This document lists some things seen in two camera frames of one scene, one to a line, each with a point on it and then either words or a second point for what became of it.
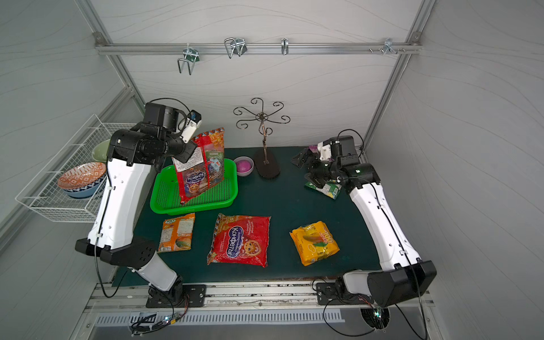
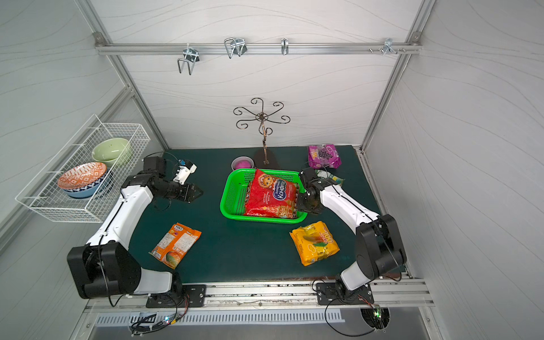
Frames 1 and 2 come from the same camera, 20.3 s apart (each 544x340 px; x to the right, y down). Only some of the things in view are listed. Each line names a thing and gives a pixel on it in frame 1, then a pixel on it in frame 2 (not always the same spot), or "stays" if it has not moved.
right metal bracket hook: x=388 y=47 stays
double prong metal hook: x=191 y=57 stays
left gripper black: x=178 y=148 to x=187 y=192
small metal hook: x=285 y=46 stays
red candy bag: x=241 y=240 to x=270 y=196
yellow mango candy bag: x=314 y=241 stays
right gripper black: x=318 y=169 to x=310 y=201
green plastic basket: x=165 y=197 to x=234 y=192
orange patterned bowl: x=81 y=175 stays
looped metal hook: x=236 y=46 stays
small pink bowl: x=245 y=166 stays
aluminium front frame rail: x=236 y=298 stays
